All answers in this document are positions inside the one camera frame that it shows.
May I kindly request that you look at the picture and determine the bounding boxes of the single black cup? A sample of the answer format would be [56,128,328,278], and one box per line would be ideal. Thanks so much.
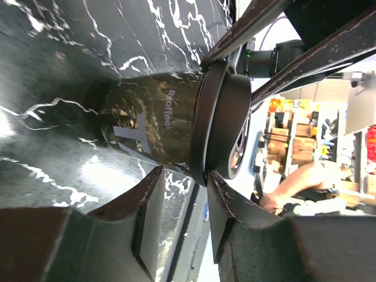
[99,72,203,174]

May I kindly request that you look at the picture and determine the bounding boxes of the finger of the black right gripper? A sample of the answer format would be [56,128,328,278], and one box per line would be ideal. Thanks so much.
[200,0,293,69]
[251,5,375,107]

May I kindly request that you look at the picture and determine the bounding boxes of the person forearm and hand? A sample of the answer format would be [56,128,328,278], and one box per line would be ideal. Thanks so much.
[259,162,334,213]

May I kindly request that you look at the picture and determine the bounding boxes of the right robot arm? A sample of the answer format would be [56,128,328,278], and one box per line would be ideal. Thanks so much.
[201,1,375,105]

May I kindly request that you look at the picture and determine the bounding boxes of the single black lid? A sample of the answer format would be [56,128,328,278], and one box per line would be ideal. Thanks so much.
[190,61,251,186]

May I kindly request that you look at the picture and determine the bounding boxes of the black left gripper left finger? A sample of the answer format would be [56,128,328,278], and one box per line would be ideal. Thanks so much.
[1,166,165,281]

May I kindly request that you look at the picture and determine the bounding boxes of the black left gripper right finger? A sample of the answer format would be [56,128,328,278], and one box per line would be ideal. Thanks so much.
[207,170,375,281]

